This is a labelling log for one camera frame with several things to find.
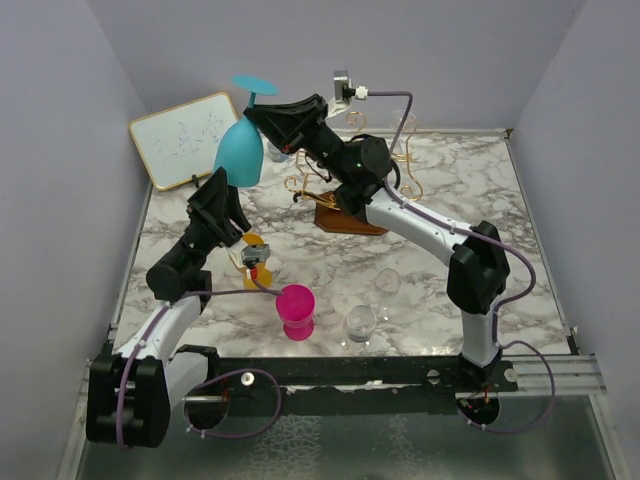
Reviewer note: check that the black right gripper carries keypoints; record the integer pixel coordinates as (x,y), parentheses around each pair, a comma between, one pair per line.
(291,127)

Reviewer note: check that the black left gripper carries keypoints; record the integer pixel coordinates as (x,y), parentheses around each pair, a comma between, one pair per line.
(206,210)

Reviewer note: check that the blue plastic wine glass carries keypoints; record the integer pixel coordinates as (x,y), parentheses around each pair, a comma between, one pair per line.
(240,152)

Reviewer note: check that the clear wine glass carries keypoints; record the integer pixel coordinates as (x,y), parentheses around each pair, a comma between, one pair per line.
(409,125)

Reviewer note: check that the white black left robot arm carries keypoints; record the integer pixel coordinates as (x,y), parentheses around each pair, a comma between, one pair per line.
(129,394)

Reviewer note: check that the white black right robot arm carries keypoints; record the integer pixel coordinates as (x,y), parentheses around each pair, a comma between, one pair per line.
(477,265)

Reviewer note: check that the yellow plastic wine glass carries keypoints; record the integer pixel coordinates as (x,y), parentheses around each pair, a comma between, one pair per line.
(264,275)

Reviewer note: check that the pink plastic wine glass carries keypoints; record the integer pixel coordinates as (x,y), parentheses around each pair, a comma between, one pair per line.
(296,308)

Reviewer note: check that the small clear blue cup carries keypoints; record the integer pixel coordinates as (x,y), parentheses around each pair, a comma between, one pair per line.
(275,154)

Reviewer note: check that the small whiteboard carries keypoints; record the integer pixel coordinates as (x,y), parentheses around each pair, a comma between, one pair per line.
(180,143)

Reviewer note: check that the clear glass near front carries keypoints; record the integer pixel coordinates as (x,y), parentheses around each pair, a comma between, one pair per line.
(360,324)

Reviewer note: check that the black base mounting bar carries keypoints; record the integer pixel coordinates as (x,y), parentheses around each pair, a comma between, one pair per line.
(328,386)

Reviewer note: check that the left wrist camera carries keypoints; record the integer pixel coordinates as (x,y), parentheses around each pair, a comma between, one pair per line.
(251,255)

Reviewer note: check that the gold wire wine glass rack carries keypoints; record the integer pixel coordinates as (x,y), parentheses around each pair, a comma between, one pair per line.
(329,215)

